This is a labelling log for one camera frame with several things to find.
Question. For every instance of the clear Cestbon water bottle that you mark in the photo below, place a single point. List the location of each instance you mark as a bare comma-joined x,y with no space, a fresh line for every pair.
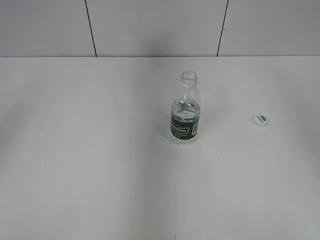
185,110

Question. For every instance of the white green bottle cap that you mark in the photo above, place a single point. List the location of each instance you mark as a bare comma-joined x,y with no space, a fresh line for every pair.
259,120

